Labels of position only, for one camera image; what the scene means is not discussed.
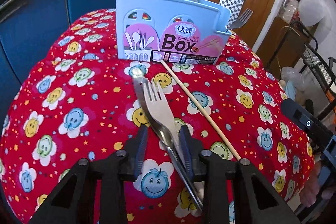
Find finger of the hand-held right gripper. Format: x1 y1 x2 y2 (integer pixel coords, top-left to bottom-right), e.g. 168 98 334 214
280 98 307 123

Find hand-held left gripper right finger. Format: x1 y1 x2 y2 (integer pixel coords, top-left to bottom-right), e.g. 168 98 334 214
180 124 301 224

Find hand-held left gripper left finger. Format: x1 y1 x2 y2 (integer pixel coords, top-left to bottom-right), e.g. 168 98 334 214
29 124 149 224

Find silver table knife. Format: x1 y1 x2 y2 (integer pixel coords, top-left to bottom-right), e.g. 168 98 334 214
133 70 204 215

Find small silver fork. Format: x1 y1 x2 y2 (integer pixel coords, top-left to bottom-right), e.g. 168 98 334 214
225 9 253 32

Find light blue utensil box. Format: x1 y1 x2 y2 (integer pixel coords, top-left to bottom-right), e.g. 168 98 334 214
115 0 233 66

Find person's right hand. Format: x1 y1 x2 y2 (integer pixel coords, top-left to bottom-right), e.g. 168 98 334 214
299 161 322 207

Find light blue package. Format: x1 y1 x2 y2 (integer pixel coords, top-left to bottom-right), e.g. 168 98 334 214
285 81 298 98

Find clear plastic bag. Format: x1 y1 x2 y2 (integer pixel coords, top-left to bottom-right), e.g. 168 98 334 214
281 67 313 90

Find light wooden chopstick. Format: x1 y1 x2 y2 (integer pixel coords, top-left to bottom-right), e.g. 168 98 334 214
160 60 241 161

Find red smiley flower tablecloth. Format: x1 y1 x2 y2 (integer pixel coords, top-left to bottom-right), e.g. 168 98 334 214
0 8 315 224

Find white plastic bag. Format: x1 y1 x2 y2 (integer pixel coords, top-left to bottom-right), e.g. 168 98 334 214
299 0 329 28

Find blue base cabinets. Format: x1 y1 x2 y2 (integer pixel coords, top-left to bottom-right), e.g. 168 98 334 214
0 0 176 114

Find black wire rack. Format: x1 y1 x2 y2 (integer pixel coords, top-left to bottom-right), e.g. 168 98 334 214
289 21 336 119

